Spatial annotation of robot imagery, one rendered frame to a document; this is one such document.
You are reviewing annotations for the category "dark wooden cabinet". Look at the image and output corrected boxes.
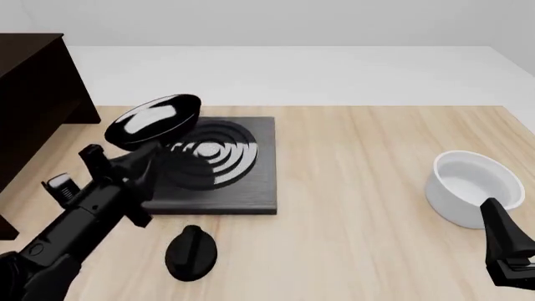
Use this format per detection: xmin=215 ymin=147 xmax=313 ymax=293
xmin=0 ymin=33 xmax=103 ymax=242

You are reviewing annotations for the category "black frying pan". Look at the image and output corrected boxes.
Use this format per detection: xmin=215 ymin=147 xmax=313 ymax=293
xmin=104 ymin=93 xmax=202 ymax=152

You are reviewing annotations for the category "white ceramic pot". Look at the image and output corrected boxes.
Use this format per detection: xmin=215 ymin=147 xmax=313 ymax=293
xmin=424 ymin=150 xmax=527 ymax=231

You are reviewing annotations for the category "flat black stove plate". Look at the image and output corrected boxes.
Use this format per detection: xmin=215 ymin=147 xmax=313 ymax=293
xmin=140 ymin=115 xmax=279 ymax=217

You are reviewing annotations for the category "round black stove knob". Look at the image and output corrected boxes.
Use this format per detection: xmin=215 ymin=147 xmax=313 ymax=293
xmin=165 ymin=224 xmax=219 ymax=283

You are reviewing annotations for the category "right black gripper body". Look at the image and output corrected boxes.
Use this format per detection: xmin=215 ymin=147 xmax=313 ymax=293
xmin=484 ymin=253 xmax=535 ymax=288

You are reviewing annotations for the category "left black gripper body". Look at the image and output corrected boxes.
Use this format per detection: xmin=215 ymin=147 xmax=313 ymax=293
xmin=78 ymin=143 xmax=153 ymax=229

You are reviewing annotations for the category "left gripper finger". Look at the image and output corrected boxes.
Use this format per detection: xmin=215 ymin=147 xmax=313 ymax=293
xmin=125 ymin=158 xmax=160 ymax=206
xmin=109 ymin=145 xmax=163 ymax=178

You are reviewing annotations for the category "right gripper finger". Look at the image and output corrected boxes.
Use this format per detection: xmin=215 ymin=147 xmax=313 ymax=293
xmin=479 ymin=196 xmax=535 ymax=262

